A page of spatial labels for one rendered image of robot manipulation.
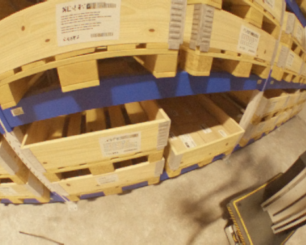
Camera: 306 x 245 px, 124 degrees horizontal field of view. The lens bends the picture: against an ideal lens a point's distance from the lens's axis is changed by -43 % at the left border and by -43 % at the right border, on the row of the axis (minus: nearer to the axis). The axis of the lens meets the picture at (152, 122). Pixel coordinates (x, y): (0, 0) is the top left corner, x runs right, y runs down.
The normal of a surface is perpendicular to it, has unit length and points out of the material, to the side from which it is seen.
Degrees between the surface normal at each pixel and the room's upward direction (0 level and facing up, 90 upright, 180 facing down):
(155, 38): 90
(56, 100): 90
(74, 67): 90
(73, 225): 0
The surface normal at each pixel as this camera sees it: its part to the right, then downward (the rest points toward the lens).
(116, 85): 0.34, 0.61
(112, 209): 0.05, -0.77
